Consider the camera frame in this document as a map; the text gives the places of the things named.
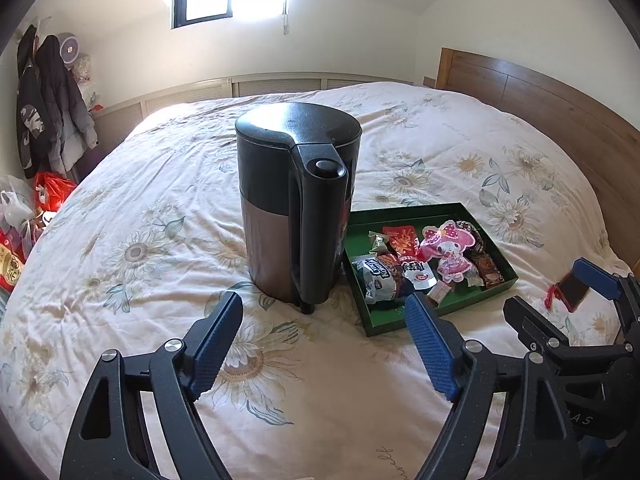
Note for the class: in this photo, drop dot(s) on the grey puffer jacket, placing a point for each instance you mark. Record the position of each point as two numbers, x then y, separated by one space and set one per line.
60 100

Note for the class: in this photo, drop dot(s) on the black and brown electric kettle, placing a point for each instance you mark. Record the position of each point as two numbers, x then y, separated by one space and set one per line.
280 200

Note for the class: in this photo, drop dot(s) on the wall socket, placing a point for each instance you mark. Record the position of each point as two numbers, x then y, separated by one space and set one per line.
429 82

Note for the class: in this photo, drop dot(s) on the black camouflage jacket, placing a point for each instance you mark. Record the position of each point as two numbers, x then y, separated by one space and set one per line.
30 115

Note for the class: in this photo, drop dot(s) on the beige radiator cover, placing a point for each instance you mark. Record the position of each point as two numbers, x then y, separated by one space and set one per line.
280 85

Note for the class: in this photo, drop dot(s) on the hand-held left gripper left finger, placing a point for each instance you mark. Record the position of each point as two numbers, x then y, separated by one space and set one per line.
215 345

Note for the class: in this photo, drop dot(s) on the red and white snack packet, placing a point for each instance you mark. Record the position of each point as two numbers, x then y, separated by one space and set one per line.
402 240

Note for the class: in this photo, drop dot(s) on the white plastic bag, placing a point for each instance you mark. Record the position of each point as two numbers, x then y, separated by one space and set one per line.
12 207

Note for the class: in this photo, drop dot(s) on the wooden headboard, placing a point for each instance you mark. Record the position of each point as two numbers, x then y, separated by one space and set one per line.
550 95

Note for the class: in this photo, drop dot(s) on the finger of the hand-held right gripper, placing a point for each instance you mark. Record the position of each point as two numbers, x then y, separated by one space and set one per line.
530 320
597 277

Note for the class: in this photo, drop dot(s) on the small clear candy packet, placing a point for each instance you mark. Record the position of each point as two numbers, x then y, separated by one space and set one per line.
439 291

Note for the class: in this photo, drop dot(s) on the small white fan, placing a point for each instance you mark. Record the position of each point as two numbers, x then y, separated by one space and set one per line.
69 47

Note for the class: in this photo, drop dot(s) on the pink cartoon snack packet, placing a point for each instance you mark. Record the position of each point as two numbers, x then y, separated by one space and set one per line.
450 255

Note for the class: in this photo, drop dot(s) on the green candy packet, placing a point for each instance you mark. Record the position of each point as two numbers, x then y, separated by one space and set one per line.
378 242

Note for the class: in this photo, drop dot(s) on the white and brown wafer packet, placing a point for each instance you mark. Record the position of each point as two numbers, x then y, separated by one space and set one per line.
375 277

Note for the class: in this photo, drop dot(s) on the bed with floral cover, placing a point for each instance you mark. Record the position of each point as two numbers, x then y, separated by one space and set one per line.
150 210

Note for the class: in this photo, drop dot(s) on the red plastic bag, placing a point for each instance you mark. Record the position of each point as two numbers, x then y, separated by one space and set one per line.
55 190

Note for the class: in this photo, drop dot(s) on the green tray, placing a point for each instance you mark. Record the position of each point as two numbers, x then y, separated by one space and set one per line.
390 320

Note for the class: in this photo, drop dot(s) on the clear plastic bag pile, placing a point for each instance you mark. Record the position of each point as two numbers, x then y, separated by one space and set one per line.
85 80

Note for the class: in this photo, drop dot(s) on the dark red snack packet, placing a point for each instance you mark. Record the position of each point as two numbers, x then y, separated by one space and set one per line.
487 267

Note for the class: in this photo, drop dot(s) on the clear bag with dark contents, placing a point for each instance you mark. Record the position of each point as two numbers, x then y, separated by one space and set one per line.
30 232

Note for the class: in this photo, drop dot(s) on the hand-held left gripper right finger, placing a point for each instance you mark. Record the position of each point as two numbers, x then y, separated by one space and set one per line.
430 345

